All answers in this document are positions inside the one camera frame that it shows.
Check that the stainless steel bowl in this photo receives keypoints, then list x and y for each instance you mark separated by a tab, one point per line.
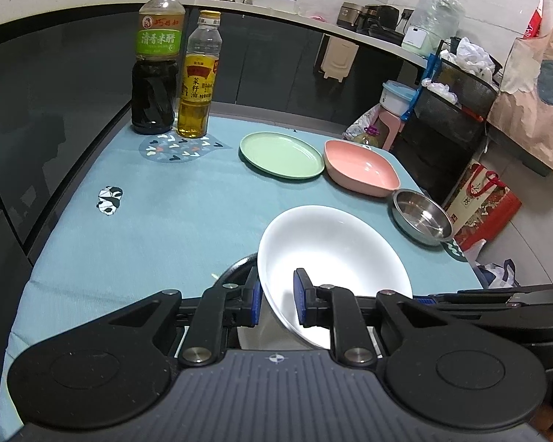
421	218

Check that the pink plastic stool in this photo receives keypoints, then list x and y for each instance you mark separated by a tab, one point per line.
391	129

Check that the red gift bag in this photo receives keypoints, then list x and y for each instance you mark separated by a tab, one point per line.
484	207

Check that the dark vinegar bottle green label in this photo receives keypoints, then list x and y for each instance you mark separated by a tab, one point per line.
156	96

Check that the patterned hanging cloth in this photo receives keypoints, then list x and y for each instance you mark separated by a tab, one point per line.
539	101

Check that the crumpled white plastic bags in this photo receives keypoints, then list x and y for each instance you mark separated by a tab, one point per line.
474	57

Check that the silver rice cooker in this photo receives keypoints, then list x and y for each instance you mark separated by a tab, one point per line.
352	16

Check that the yellow cooking oil jug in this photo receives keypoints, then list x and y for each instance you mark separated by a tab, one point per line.
369	137

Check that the red and white hanging bag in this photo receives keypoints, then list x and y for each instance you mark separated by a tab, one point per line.
534	18

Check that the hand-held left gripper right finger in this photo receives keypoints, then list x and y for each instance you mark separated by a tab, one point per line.
301	299

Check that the white ceramic bowl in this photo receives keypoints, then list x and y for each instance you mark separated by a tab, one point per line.
332	248
258	338

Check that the black countertop appliance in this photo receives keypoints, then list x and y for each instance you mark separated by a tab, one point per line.
382	20

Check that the green round plate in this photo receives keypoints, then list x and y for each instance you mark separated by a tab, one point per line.
281	154

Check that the black plastic bowl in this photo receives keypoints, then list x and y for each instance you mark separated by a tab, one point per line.
237	264

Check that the light blue tablecloth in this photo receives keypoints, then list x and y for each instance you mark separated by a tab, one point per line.
166	221

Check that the blue-lidded white container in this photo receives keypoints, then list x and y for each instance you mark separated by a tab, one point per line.
396	99

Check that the pink square bowl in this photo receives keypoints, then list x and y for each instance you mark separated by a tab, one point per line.
359	165

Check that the black storage rack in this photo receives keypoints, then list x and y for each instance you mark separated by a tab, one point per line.
451	124

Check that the cooking oil bottle yellow label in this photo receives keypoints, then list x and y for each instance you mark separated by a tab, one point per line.
193	115

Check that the beige hanging bin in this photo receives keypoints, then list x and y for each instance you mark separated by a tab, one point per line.
340	57

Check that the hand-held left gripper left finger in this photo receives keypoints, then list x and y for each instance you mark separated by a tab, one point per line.
254	304

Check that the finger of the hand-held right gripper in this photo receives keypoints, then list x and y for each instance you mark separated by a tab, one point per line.
488	301

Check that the plastic-covered white appliance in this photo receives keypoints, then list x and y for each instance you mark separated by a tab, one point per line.
431	27

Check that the floral plastic bag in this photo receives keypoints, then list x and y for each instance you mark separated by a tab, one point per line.
357	122

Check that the kitchen counter with dark cabinets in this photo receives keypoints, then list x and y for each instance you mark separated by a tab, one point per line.
73	78

